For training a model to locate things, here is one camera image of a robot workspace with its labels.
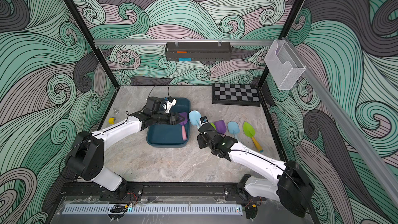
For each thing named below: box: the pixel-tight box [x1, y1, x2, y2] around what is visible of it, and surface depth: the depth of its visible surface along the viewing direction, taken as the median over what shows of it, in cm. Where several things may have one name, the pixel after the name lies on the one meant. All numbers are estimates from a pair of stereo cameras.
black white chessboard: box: [211, 82, 261, 107], surface depth 113 cm
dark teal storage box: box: [146, 97, 191, 148], surface depth 92 cm
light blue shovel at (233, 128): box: [227, 121, 240, 140], surface depth 98 cm
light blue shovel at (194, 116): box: [188, 109, 202, 129], surface depth 88 cm
